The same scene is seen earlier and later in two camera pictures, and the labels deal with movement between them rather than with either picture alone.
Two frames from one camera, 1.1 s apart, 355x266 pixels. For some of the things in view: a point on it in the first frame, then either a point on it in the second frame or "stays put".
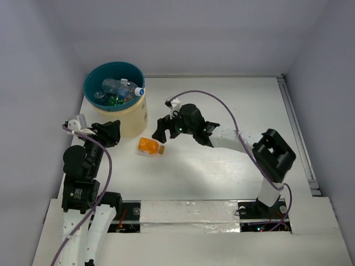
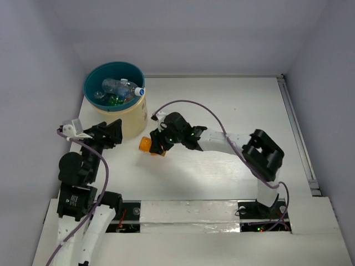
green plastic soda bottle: (116, 100) stays put
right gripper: (163, 124) → (156, 146)
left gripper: (102, 134) stays put
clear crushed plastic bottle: (127, 89) stays put
